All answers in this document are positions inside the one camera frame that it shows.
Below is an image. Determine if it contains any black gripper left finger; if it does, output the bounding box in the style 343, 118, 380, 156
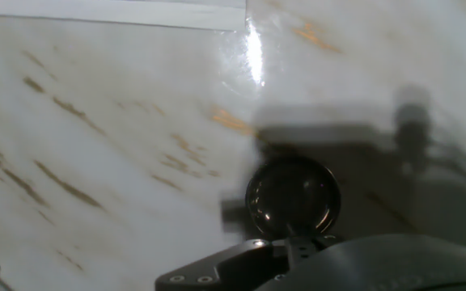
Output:
155, 238, 290, 291

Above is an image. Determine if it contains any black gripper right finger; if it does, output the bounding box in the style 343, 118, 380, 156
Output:
285, 233, 344, 270

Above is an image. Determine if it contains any small round steel plate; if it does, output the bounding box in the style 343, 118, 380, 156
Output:
244, 155, 342, 243

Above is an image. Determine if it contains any marble pattern board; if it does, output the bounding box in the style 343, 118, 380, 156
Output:
0, 0, 466, 291

